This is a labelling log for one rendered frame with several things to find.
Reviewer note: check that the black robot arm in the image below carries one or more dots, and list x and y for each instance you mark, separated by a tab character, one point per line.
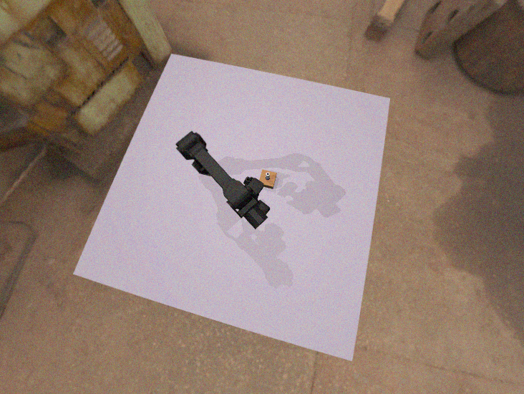
238	196

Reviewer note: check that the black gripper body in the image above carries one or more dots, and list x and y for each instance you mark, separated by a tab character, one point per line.
263	207

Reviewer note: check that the tan wooden block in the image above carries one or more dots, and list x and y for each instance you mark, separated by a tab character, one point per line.
270	182

